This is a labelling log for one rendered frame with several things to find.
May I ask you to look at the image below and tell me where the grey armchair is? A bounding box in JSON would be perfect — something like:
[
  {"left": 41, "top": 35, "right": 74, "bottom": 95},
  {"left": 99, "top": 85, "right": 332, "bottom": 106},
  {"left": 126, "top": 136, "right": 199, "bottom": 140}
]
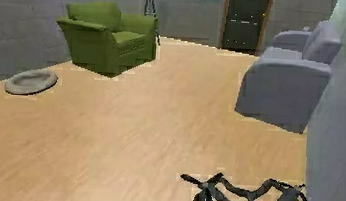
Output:
[{"left": 232, "top": 14, "right": 345, "bottom": 138}]

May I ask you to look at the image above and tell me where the dark green room door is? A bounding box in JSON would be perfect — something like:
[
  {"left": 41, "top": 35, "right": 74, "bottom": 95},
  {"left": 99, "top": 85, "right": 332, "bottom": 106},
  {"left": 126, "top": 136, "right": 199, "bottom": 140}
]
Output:
[{"left": 218, "top": 0, "right": 275, "bottom": 57}]

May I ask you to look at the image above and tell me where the green armchair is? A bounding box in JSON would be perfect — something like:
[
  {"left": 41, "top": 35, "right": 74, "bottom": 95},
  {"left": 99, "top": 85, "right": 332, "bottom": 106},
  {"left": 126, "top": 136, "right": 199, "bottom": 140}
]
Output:
[{"left": 52, "top": 0, "right": 162, "bottom": 81}]

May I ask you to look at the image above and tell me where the black thin-legged stand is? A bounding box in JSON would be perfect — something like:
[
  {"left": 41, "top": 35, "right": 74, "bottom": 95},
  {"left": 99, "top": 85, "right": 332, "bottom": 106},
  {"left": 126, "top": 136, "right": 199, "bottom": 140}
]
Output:
[{"left": 136, "top": 0, "right": 164, "bottom": 48}]

